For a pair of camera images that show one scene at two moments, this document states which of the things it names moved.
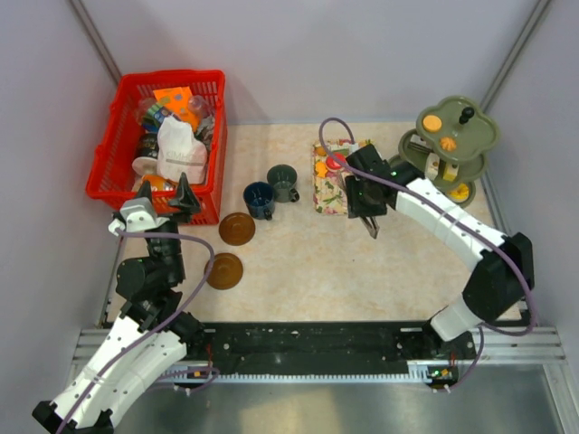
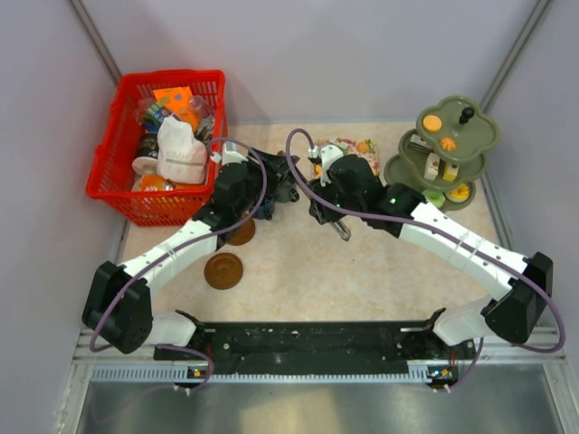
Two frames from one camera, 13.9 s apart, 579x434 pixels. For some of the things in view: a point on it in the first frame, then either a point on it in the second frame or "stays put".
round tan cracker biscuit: x=431 y=123 stays put
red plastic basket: x=158 y=127 stays put
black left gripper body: x=175 y=220 to x=274 y=177
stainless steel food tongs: x=373 y=225 to x=343 y=231
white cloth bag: x=178 y=151 stays put
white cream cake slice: x=432 y=165 stays put
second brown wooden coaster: x=237 y=229 stays put
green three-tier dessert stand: x=449 y=146 stays put
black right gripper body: x=359 y=201 to x=331 y=193
